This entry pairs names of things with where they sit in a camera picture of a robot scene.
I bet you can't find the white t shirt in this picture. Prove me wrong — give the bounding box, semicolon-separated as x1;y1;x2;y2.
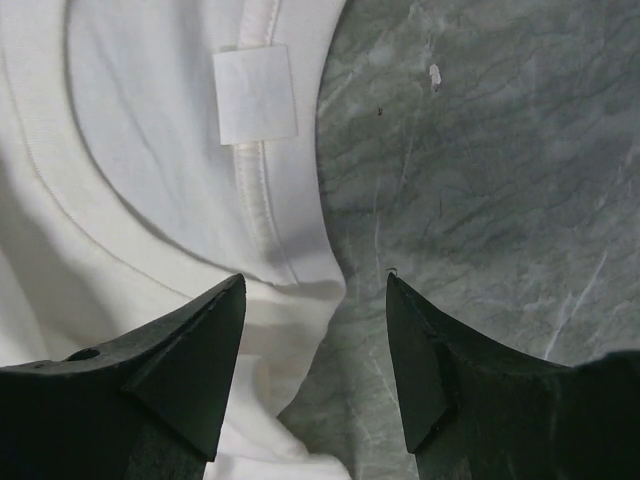
1;1;348;479

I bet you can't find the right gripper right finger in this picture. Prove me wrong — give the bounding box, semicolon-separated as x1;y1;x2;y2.
386;275;639;479

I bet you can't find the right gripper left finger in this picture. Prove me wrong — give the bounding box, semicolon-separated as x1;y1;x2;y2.
1;275;246;479

